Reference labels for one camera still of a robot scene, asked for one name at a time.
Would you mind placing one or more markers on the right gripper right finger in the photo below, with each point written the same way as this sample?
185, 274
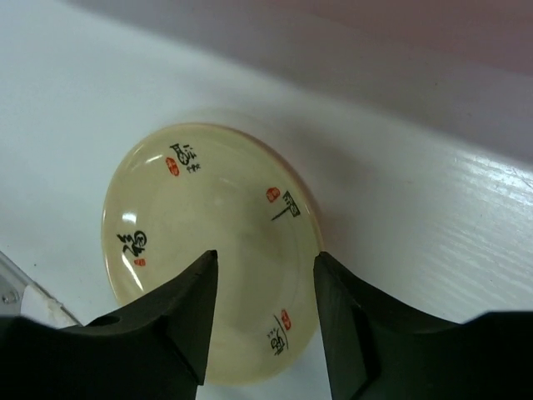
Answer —
378, 347

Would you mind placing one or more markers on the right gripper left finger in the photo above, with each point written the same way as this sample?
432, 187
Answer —
153, 348

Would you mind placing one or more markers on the cream floral plate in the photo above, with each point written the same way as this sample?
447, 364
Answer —
193, 187

